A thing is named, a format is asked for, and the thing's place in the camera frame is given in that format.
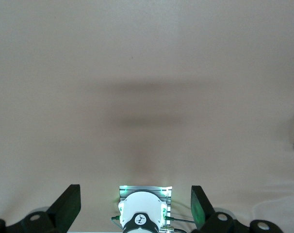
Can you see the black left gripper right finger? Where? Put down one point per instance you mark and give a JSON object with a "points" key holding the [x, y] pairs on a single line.
{"points": [[202, 216]]}

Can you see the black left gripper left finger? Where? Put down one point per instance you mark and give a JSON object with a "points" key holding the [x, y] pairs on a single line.
{"points": [[62, 213]]}

